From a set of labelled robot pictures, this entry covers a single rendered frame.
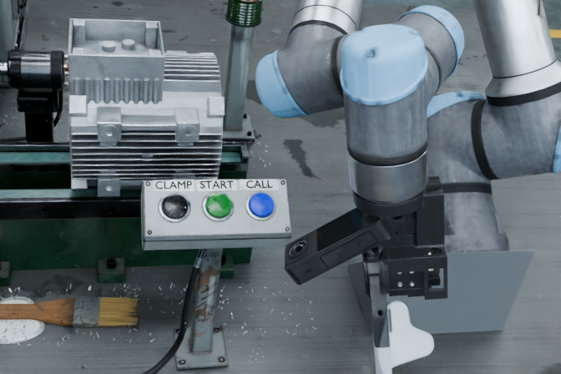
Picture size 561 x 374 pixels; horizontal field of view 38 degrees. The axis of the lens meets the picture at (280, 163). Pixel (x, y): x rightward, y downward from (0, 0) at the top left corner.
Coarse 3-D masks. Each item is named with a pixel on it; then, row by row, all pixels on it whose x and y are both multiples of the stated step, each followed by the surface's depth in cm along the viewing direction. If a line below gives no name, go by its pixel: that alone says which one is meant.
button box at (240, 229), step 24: (144, 192) 93; (168, 192) 93; (192, 192) 94; (216, 192) 94; (240, 192) 95; (264, 192) 95; (144, 216) 91; (192, 216) 93; (240, 216) 94; (288, 216) 95; (144, 240) 92; (168, 240) 92; (192, 240) 93; (216, 240) 94; (240, 240) 95; (264, 240) 96
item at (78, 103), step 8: (72, 96) 103; (80, 96) 104; (72, 104) 103; (80, 104) 104; (208, 104) 108; (216, 104) 108; (224, 104) 108; (72, 112) 103; (80, 112) 103; (208, 112) 108; (216, 112) 107; (224, 112) 108; (72, 176) 110; (72, 184) 110; (80, 184) 110
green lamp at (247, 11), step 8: (232, 0) 138; (232, 8) 138; (240, 8) 138; (248, 8) 137; (256, 8) 138; (232, 16) 139; (240, 16) 138; (248, 16) 138; (256, 16) 139; (248, 24) 139
